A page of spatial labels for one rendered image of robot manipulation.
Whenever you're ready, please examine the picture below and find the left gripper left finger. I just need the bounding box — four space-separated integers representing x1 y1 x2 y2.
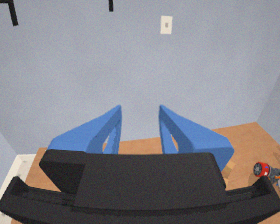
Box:
47 105 122 154

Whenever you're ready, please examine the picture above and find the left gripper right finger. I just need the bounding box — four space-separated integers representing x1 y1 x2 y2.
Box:
159 105 234 172

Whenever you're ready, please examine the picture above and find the grey pistol-grip hose nozzle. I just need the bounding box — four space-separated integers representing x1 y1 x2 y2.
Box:
253 162 280 189

